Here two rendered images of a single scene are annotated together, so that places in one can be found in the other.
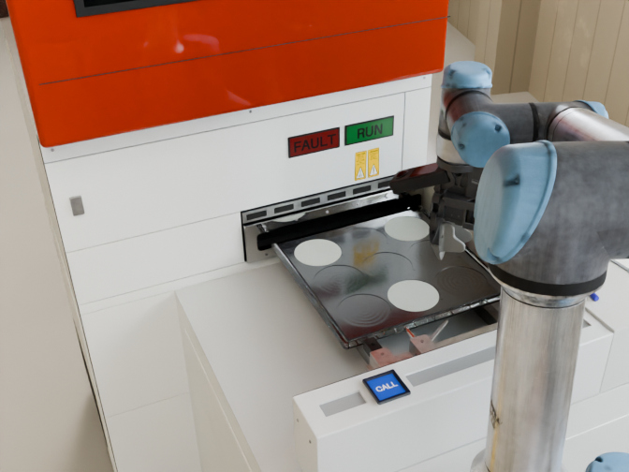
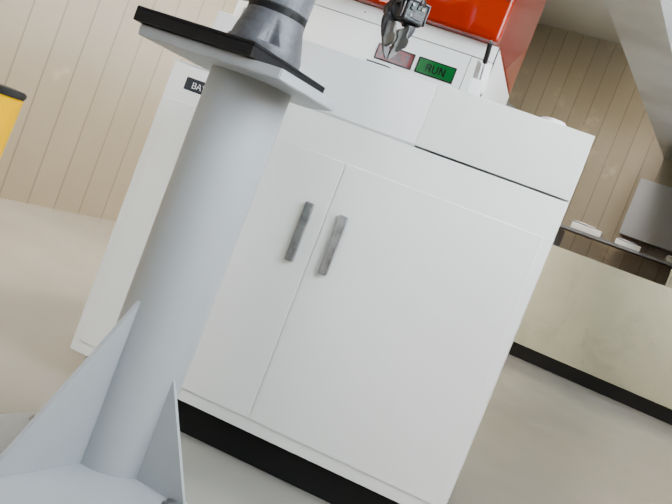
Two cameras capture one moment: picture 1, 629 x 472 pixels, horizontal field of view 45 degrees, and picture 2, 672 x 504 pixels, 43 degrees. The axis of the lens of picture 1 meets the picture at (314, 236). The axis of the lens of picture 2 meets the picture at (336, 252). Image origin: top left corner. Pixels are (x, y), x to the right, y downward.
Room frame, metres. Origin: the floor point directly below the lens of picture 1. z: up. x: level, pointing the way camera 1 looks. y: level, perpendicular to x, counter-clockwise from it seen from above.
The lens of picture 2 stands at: (-0.56, -1.55, 0.66)
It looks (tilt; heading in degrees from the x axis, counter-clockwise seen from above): 4 degrees down; 37
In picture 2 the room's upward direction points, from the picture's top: 21 degrees clockwise
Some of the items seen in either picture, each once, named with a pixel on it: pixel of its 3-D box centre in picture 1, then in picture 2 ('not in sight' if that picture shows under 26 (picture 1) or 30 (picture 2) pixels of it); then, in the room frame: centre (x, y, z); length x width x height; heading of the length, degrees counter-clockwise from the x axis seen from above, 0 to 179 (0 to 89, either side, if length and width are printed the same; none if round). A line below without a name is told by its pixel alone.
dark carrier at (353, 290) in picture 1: (387, 267); not in sight; (1.28, -0.15, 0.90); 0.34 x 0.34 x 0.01; 23
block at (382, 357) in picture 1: (388, 368); not in sight; (0.98, -0.12, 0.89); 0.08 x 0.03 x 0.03; 23
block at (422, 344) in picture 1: (429, 355); not in sight; (1.02, -0.20, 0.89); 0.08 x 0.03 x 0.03; 23
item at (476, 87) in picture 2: not in sight; (476, 88); (1.28, -0.42, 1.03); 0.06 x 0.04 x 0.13; 23
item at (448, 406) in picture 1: (456, 394); (318, 79); (0.92, -0.23, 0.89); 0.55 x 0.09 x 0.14; 113
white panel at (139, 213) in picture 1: (257, 186); (346, 69); (1.41, 0.12, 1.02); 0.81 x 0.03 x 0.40; 113
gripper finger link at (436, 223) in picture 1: (438, 220); (391, 20); (1.12, -0.21, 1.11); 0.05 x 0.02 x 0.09; 152
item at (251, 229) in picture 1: (337, 220); not in sight; (1.47, -0.05, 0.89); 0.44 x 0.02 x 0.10; 113
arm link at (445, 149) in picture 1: (460, 143); not in sight; (1.13, -0.24, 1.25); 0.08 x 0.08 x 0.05
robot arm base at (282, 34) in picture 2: not in sight; (269, 34); (0.59, -0.37, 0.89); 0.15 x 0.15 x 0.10
